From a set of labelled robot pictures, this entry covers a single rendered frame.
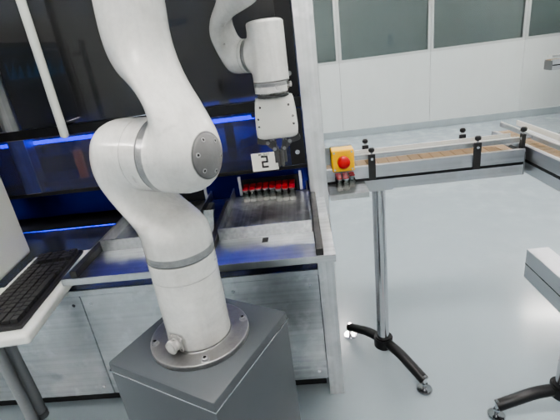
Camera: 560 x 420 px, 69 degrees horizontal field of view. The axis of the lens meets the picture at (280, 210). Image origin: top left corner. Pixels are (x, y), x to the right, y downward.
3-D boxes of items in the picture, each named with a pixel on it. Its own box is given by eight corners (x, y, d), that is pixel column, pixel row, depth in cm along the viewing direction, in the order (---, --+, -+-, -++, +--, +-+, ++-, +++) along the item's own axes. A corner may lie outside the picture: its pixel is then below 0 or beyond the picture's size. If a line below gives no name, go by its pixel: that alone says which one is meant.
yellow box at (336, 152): (331, 167, 138) (329, 146, 135) (352, 164, 137) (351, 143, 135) (332, 173, 131) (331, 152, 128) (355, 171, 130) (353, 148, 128)
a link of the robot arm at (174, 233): (183, 274, 65) (147, 124, 56) (106, 257, 73) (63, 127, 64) (227, 240, 74) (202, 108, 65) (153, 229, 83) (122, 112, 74)
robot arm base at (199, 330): (209, 384, 67) (187, 290, 60) (130, 355, 76) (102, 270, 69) (267, 316, 82) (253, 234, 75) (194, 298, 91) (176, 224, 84)
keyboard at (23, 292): (42, 258, 135) (39, 252, 134) (83, 252, 135) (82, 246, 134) (-36, 337, 98) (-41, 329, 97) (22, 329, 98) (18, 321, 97)
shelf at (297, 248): (132, 213, 148) (130, 208, 148) (322, 193, 143) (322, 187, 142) (62, 286, 104) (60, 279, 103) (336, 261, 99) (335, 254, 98)
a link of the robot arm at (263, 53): (243, 84, 94) (278, 82, 89) (234, 22, 89) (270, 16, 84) (262, 79, 100) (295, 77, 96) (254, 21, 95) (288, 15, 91)
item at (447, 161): (327, 196, 145) (323, 153, 139) (323, 182, 159) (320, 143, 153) (526, 176, 140) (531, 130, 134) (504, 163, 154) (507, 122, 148)
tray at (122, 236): (143, 207, 147) (141, 197, 146) (213, 199, 145) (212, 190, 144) (102, 252, 116) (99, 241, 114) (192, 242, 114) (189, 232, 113)
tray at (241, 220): (234, 197, 145) (232, 188, 143) (307, 189, 143) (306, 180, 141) (219, 240, 113) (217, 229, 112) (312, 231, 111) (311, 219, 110)
